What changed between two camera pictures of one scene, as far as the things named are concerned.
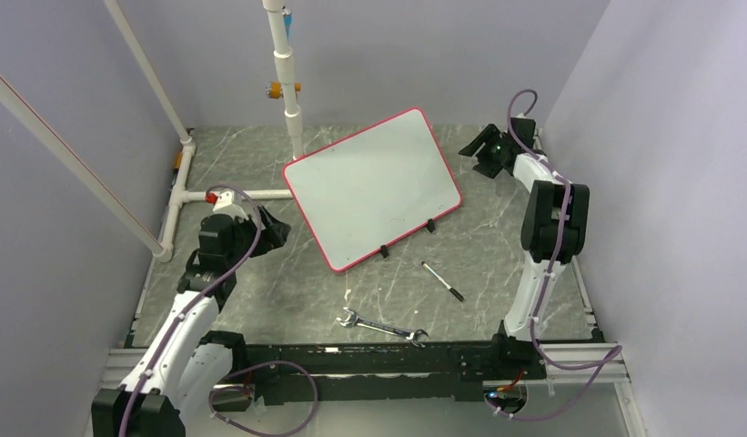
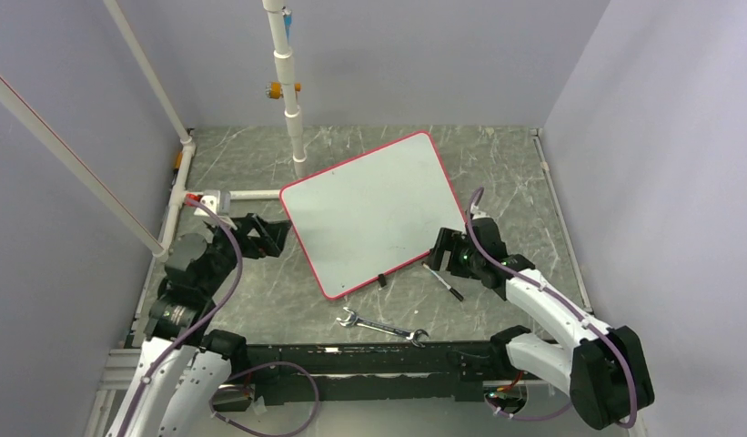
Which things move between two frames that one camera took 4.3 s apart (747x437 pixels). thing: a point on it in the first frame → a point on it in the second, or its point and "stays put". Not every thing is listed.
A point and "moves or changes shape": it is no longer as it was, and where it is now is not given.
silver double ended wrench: x=355 y=320 stays put
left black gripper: x=279 y=231 stays put
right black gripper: x=489 y=136 → x=452 y=242
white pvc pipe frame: x=286 y=62 stays put
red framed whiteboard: x=372 y=188 moves or changes shape
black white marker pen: x=443 y=282 stays put
